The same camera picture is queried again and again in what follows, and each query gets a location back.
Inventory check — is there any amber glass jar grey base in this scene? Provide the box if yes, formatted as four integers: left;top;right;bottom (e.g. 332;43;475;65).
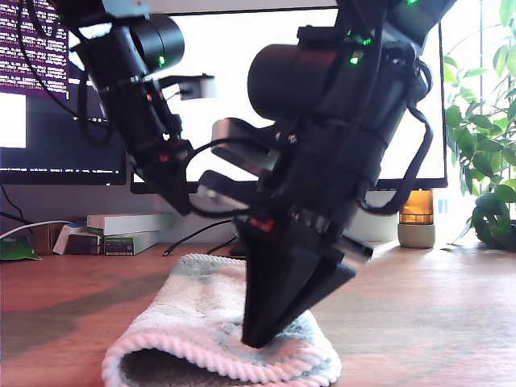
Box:
397;189;437;249

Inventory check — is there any long white box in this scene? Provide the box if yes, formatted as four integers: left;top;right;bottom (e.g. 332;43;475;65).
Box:
86;212;178;237

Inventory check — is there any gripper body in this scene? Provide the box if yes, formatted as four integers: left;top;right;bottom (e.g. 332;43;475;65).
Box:
199;120;388;264
100;78;193;170

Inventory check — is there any dark-screen computer monitor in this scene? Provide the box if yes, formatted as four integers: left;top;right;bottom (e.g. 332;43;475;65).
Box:
0;0;128;187

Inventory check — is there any small white box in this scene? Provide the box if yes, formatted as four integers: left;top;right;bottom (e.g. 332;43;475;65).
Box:
52;224;88;256

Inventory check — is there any green-labelled grey box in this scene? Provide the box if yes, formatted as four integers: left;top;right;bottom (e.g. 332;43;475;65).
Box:
103;231;162;257

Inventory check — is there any pale fluffy tea towel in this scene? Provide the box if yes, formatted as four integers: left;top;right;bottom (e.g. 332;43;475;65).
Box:
100;252;343;387

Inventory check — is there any white cable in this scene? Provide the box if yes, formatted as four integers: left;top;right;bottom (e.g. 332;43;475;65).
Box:
0;220;88;242

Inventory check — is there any thin black cable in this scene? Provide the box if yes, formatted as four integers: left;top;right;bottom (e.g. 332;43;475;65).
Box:
0;187;31;225

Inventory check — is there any green packet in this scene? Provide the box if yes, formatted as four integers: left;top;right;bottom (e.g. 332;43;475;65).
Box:
0;237;41;262

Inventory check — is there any brown cardboard box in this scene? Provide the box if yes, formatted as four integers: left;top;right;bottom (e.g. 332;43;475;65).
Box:
31;224;65;256

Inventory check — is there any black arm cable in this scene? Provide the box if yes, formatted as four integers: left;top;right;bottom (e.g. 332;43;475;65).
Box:
23;0;116;147
360;60;435;217

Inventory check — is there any white-screen computer monitor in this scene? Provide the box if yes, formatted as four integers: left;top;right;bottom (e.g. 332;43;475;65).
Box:
131;6;448;259

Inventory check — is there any small dark brown box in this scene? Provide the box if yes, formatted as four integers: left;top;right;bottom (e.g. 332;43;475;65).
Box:
65;232;102;256

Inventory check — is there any black USB cable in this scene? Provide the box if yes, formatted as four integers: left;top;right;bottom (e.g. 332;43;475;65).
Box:
163;219;243;259

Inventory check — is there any green houseplant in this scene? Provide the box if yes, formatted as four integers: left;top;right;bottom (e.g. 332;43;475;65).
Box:
442;0;516;248

